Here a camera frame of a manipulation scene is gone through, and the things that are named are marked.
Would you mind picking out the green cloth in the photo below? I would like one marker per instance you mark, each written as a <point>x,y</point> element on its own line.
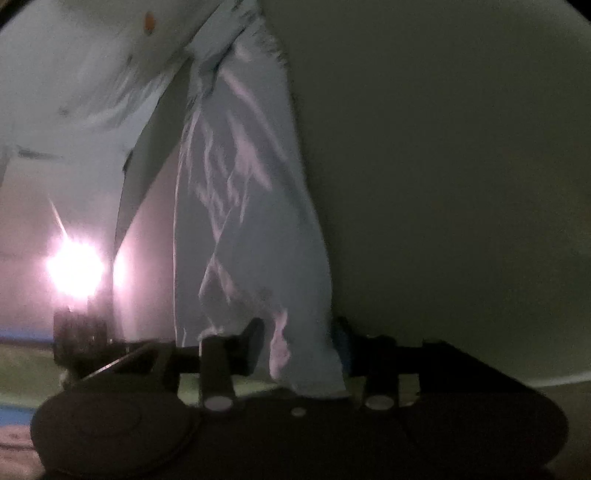
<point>23,369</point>

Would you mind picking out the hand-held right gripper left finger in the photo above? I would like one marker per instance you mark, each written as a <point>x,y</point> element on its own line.
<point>254,344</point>

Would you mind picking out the bright lamp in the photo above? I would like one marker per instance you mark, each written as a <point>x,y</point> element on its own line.
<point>74,270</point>

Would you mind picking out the light blue t-shirt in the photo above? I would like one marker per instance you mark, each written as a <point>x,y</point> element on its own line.
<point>249,207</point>

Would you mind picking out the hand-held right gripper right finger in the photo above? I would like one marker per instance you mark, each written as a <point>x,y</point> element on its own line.
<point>341,347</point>

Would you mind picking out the carrot print hanging sheet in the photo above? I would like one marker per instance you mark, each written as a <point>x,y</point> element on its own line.
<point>69,69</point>

